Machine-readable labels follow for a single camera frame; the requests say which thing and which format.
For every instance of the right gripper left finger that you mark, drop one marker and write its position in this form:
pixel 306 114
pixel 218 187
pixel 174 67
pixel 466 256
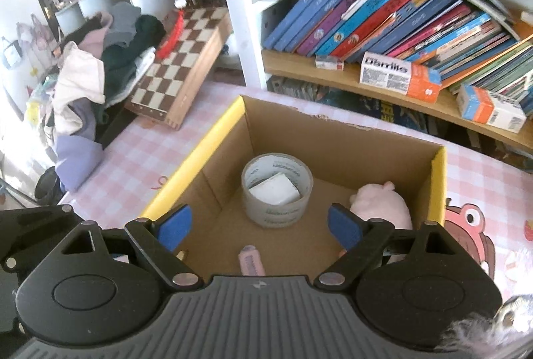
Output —
pixel 154 243

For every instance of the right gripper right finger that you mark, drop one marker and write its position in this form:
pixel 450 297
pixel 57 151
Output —
pixel 363 243

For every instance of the pink utility knife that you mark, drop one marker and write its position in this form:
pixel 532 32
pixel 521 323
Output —
pixel 250 262

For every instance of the roll of clear tape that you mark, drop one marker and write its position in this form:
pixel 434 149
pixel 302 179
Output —
pixel 265 166

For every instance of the white foam block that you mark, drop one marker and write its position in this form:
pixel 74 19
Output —
pixel 277 190

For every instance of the pink plush toy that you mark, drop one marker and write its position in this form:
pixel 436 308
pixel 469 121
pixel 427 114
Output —
pixel 383 202

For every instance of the yellow cardboard box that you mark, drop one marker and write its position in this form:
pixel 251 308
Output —
pixel 341 157

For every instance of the pink checkered table mat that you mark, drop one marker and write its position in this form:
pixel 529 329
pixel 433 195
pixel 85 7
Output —
pixel 143 156

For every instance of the wooden chess board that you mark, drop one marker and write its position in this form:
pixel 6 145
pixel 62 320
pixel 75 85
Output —
pixel 166 93

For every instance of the white and orange box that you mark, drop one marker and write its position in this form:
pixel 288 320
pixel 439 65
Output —
pixel 404 77

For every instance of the small white red box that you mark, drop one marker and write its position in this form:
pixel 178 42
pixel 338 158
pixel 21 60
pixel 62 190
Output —
pixel 328 62

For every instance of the pile of clothes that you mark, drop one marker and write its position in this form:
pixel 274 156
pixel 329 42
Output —
pixel 98 66

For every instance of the red tassel ornament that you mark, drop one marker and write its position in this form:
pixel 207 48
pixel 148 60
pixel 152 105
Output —
pixel 168 45

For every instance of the row of books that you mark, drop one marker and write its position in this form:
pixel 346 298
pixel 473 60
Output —
pixel 454 37

